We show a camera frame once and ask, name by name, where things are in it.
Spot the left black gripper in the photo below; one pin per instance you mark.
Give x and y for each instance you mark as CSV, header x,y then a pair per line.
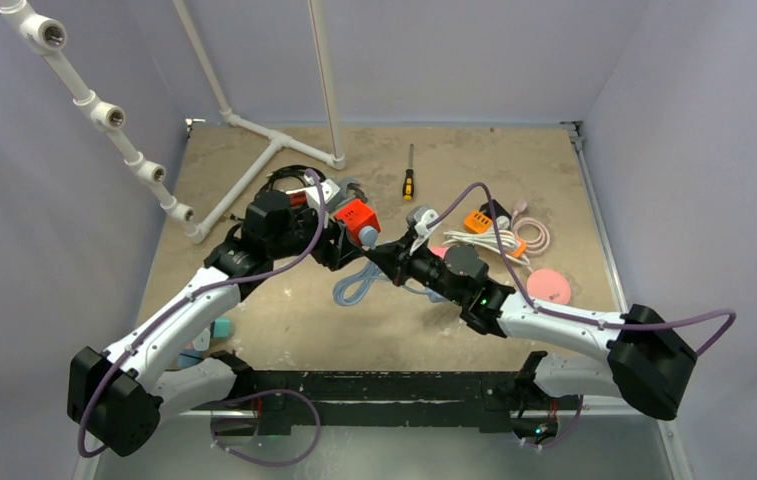
x,y
334,246

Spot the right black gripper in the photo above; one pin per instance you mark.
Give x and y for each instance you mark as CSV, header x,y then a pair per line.
x,y
402,258

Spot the grey blue plug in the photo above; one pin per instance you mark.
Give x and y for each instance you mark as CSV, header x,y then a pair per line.
x,y
368,237

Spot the red cube socket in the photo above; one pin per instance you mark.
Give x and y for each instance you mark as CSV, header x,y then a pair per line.
x,y
355,215

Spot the light blue power strip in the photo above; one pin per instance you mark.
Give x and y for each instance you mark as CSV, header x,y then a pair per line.
x,y
434,297

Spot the orange power strip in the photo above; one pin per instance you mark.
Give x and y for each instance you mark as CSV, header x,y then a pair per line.
x,y
478,230

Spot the pink plug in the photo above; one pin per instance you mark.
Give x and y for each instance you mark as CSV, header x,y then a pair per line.
x,y
519,207

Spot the teal small block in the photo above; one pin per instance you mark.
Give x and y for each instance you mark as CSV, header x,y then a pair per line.
x,y
220,328

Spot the black power adapter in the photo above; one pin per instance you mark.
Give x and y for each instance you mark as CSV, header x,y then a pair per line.
x,y
498,215

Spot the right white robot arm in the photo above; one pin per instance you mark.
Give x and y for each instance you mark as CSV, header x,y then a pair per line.
x,y
635,356

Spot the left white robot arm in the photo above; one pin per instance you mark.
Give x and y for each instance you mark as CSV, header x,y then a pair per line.
x,y
120,395

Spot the pink square small box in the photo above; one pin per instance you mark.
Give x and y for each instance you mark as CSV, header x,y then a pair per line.
x,y
439,251

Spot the yellow black screwdriver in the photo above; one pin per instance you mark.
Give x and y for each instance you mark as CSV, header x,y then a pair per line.
x,y
408,189

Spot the pink round disc charger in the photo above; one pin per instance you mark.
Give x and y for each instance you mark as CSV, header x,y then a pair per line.
x,y
549,285

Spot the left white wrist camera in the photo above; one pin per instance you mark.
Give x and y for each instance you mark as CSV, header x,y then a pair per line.
x,y
328,191

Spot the red handled adjustable wrench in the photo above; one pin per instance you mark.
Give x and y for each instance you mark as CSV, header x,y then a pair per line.
x,y
350,190

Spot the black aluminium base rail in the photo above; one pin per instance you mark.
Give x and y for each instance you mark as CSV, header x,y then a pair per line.
x,y
487,401

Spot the white PVC pipe frame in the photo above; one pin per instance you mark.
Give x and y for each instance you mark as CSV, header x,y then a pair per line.
x,y
102,77

